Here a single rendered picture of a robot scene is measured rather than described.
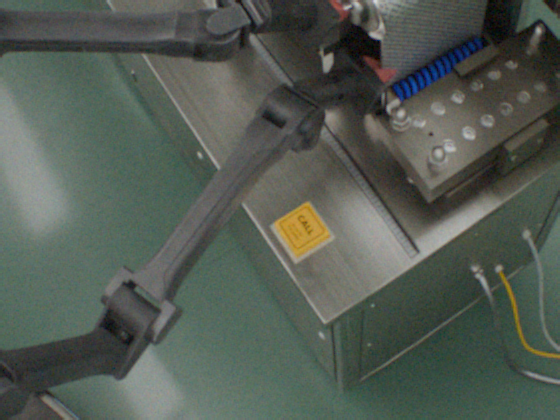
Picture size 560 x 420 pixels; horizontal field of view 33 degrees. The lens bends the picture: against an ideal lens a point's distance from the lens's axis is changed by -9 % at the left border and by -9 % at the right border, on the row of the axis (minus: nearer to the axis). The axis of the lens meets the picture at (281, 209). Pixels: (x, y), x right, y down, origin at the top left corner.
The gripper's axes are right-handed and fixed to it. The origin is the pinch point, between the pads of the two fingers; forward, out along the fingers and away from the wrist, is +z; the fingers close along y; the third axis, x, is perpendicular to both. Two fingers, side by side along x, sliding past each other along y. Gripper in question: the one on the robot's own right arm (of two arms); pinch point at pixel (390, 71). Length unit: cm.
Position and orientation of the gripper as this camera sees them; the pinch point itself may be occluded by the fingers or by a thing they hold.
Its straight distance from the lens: 169.6
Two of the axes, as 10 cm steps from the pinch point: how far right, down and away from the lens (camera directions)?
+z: 7.8, -3.0, 5.5
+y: 5.4, 7.7, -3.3
